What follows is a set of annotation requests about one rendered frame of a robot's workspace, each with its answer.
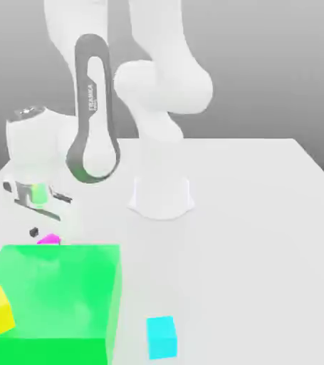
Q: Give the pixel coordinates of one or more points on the small magenta cube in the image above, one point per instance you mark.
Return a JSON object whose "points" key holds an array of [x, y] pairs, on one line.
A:
{"points": [[49, 239]]}

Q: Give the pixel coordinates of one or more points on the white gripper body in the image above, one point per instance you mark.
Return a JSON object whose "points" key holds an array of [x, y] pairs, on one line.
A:
{"points": [[43, 214]]}

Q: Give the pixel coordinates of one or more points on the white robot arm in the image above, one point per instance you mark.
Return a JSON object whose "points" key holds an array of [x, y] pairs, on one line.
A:
{"points": [[161, 94]]}

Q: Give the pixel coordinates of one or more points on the large green box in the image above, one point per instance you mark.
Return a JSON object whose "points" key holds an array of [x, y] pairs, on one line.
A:
{"points": [[50, 293]]}

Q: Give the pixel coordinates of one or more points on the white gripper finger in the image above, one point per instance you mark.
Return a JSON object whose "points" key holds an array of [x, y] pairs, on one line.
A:
{"points": [[33, 232]]}

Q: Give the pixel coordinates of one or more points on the small cyan cube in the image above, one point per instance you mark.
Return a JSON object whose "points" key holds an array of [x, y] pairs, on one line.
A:
{"points": [[162, 338]]}

